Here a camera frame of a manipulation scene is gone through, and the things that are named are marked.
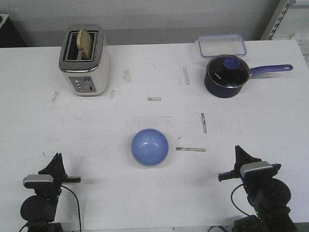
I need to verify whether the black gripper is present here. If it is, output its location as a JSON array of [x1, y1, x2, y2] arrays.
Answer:
[[35, 153, 81, 196], [218, 145, 281, 189]]

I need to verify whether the blue bowl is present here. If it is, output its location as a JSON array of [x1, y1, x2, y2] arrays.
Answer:
[[131, 128, 169, 167]]

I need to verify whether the green bowl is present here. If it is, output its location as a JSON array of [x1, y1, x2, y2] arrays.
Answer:
[[140, 156, 167, 168]]

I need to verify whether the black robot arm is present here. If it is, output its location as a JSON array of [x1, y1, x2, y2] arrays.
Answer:
[[20, 153, 81, 232], [218, 145, 298, 232]]

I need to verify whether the blue saucepan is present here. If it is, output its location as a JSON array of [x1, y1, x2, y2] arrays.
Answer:
[[204, 64, 293, 98]]

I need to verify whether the glass pot lid blue knob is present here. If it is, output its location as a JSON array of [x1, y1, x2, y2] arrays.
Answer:
[[207, 55, 250, 88]]

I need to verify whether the white chrome toaster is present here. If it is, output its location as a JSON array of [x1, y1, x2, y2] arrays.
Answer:
[[58, 24, 110, 96]]

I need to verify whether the clear plastic food container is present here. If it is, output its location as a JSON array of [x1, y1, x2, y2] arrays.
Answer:
[[197, 34, 247, 58]]

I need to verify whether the bread slice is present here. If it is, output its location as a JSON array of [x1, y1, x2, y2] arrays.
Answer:
[[76, 29, 93, 60]]

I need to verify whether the black object at left edge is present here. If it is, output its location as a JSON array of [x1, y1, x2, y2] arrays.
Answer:
[[0, 14, 27, 48]]

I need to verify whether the grey metal shelf upright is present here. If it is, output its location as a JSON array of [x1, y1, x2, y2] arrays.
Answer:
[[260, 0, 295, 40]]

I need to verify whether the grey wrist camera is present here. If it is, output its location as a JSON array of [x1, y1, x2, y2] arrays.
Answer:
[[23, 174, 54, 189], [239, 161, 273, 178]]

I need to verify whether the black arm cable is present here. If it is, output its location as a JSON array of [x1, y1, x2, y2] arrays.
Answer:
[[19, 185, 83, 232], [209, 183, 249, 232]]

